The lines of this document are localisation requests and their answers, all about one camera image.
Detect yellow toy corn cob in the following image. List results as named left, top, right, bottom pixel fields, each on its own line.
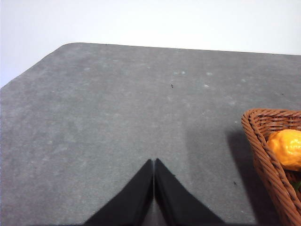
left=267, top=129, right=301, bottom=171

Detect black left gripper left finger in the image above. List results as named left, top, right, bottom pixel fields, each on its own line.
left=84, top=159, right=154, bottom=226

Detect brown wicker basket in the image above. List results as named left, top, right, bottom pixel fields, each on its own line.
left=241, top=108, right=301, bottom=226

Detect green toy leaves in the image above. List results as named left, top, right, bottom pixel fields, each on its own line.
left=292, top=181, right=301, bottom=192

